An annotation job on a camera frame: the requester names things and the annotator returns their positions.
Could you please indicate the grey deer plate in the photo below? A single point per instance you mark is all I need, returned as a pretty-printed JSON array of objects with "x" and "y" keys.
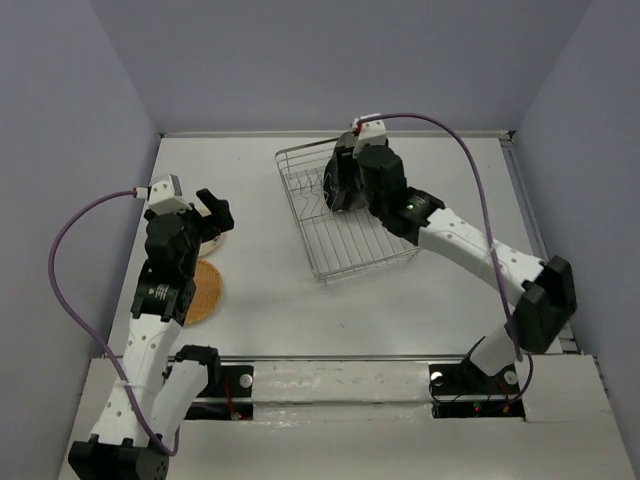
[{"x": 347, "y": 141}]

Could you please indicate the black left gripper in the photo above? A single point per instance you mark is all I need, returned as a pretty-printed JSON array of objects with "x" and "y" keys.
[{"x": 220, "y": 220}]

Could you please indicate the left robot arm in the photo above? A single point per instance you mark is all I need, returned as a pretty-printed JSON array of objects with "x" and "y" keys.
[{"x": 137, "y": 432}]

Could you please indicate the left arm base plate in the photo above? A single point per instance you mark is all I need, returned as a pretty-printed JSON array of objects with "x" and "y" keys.
[{"x": 229, "y": 400}]

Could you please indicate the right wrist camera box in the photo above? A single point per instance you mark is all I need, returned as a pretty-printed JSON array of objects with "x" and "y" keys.
[{"x": 368, "y": 130}]

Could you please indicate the steel wire dish rack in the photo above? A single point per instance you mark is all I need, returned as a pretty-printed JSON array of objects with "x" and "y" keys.
[{"x": 337, "y": 244}]

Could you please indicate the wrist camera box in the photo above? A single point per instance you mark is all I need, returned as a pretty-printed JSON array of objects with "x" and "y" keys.
[
  {"x": 165, "y": 192},
  {"x": 368, "y": 130}
]

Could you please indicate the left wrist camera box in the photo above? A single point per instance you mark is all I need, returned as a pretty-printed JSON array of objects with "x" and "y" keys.
[{"x": 165, "y": 192}]

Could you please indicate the cream plate with black mark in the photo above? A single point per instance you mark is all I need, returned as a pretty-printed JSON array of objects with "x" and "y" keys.
[{"x": 208, "y": 247}]

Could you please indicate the round bamboo wooden plate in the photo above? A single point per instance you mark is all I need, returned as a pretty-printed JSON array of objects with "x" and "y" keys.
[{"x": 209, "y": 290}]

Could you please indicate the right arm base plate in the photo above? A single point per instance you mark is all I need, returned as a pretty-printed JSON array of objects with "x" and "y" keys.
[{"x": 462, "y": 392}]

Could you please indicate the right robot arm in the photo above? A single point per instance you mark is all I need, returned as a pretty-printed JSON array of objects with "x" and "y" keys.
[{"x": 539, "y": 295}]

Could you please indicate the black round plate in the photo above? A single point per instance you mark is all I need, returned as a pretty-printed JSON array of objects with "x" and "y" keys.
[{"x": 337, "y": 182}]

